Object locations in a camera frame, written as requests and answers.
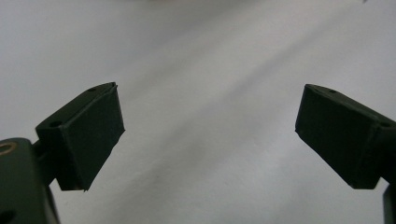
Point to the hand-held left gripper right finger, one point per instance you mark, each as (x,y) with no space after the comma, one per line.
(342,137)

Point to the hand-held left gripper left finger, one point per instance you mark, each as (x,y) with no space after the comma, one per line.
(84,137)

